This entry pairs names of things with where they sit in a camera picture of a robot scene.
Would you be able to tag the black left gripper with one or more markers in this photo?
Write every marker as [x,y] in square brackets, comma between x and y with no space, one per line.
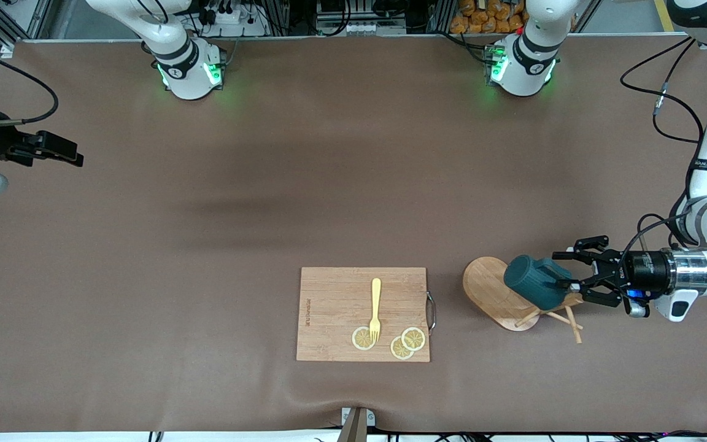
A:
[643,268]

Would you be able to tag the teal mug yellow inside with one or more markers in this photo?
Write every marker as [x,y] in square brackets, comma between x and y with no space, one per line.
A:
[531,282]

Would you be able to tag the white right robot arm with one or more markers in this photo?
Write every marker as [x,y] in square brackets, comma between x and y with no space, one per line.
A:
[181,61]

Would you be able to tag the wooden mug tree rack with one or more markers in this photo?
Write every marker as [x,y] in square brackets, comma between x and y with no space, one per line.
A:
[488,294]

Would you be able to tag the lemon slice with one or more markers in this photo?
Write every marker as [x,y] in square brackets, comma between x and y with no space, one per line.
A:
[359,339]
[399,351]
[415,339]

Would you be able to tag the yellow plastic fork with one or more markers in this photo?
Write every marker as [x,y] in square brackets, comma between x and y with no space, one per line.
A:
[376,301]

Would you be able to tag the felt table cover mat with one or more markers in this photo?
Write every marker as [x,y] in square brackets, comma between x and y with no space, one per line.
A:
[206,319]

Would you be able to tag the white power strip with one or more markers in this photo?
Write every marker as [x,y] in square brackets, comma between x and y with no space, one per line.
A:
[243,18]

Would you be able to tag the pile of orange snack bags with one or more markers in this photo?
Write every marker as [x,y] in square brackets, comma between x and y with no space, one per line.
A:
[482,21]

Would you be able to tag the grey control box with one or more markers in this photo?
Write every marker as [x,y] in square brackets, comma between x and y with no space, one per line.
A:
[359,27]

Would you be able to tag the aluminium frame post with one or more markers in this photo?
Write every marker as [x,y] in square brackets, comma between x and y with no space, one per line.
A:
[37,18]

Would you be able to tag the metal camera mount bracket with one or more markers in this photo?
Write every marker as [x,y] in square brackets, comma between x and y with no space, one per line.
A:
[356,426]

